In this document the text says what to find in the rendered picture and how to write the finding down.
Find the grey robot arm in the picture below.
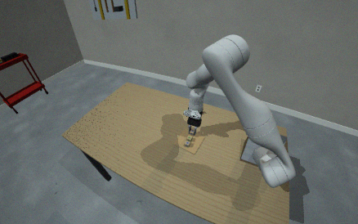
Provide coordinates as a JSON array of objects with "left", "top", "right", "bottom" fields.
[{"left": 186, "top": 34, "right": 296, "bottom": 188}]

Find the tan square mat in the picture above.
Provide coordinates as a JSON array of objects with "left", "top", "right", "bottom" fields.
[{"left": 173, "top": 128, "right": 205, "bottom": 155}]

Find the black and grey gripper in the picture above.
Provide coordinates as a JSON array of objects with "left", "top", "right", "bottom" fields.
[{"left": 184, "top": 102, "right": 204, "bottom": 134}]

